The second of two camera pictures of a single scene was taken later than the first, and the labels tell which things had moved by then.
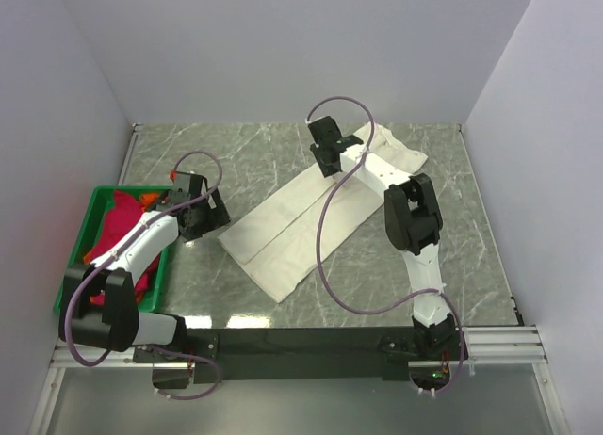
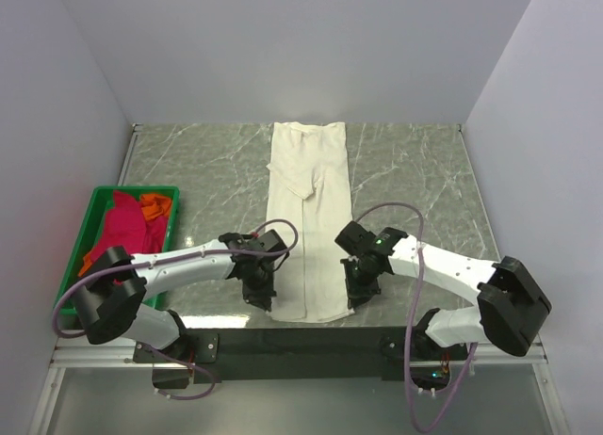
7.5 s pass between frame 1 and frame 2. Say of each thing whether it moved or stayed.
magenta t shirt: stayed
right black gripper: moved
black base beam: stayed
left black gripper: moved
